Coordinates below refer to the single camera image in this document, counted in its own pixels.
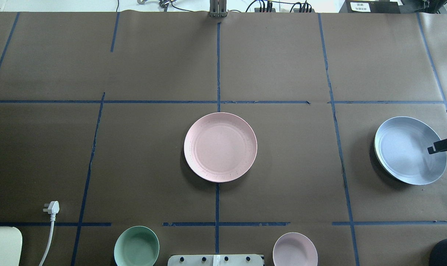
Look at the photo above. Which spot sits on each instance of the white power plug with cable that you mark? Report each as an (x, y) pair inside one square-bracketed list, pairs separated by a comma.
[(52, 209)]

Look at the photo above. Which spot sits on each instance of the aluminium frame post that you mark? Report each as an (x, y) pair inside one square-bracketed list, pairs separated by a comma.
[(218, 8)]

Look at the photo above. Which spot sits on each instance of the blue plate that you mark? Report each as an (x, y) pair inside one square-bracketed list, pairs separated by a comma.
[(401, 146)]

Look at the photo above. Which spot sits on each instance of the pink bowl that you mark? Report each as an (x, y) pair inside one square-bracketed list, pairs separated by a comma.
[(294, 249)]

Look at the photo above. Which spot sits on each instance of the green bowl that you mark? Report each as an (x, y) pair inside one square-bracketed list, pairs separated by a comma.
[(137, 246)]

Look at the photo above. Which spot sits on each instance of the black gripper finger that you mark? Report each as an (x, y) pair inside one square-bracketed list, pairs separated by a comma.
[(438, 147)]

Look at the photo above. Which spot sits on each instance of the black box with label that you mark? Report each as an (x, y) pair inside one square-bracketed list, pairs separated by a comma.
[(369, 6)]

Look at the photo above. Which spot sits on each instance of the pink plate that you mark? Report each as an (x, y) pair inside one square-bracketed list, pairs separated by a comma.
[(220, 147)]

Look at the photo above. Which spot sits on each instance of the dark blue saucepan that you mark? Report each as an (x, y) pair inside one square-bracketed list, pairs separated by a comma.
[(438, 254)]

